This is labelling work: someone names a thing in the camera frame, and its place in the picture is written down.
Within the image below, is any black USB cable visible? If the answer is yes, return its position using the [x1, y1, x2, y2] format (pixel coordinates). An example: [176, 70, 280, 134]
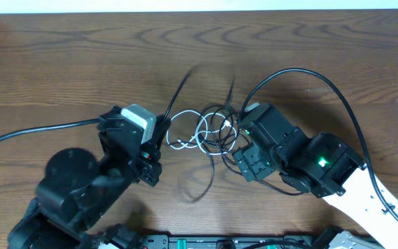
[162, 65, 303, 203]

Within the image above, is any white USB cable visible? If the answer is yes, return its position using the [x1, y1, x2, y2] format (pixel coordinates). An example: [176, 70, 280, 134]
[166, 109, 238, 156]

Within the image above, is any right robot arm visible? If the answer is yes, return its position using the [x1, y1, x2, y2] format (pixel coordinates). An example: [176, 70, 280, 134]
[232, 103, 398, 248]

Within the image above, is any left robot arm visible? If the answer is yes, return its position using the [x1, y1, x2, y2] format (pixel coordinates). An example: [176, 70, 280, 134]
[8, 107, 171, 249]

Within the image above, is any left camera black cable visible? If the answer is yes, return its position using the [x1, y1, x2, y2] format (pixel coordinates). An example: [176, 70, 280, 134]
[0, 118, 102, 153]

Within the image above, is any camera black cable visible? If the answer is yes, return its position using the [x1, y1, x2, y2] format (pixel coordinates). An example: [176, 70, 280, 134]
[238, 67, 398, 232]
[0, 118, 102, 153]

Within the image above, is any right camera black cable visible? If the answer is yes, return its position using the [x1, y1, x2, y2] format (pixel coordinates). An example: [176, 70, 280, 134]
[238, 67, 398, 232]

